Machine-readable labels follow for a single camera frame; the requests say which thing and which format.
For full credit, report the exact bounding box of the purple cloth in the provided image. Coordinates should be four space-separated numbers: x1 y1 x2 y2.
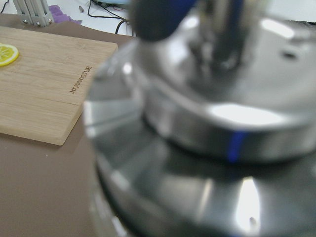
48 5 82 25

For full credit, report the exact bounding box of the aluminium frame post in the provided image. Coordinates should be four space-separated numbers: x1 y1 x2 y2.
13 0 54 27

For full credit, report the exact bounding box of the yellow lemon slice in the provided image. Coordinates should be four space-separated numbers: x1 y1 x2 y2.
0 43 19 67

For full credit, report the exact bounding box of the wooden cutting board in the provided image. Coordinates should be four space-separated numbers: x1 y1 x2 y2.
0 27 118 146

